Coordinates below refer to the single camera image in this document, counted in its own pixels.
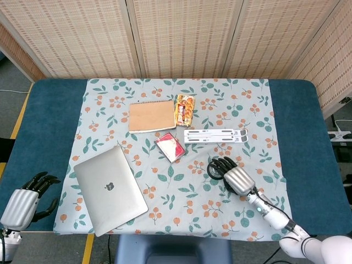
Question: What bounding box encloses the brown spiral notebook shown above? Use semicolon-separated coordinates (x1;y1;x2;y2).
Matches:
128;100;177;135

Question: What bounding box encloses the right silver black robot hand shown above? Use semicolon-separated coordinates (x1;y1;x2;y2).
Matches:
210;156;256;196

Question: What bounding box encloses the blue table cover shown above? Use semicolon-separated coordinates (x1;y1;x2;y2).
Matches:
0;79;343;237

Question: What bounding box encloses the white folding laptop stand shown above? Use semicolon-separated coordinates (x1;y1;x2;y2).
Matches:
184;128;250;144

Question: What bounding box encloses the woven folding screen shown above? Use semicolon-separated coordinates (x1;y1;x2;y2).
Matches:
0;0;352;119

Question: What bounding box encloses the orange snack packet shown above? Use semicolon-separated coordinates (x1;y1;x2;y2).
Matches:
174;93;196;127

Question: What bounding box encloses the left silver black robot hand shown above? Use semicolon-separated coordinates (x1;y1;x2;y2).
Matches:
0;172;62;231

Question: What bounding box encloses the red white card pack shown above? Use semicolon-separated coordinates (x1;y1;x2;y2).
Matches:
154;131;187;164

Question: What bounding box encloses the floral patterned tablecloth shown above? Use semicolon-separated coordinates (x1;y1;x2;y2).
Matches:
52;78;293;242

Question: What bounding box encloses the silver closed laptop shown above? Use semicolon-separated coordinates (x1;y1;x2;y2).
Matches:
73;145;149;238

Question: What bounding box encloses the blue chair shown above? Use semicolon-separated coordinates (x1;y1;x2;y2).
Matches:
114;234;233;264

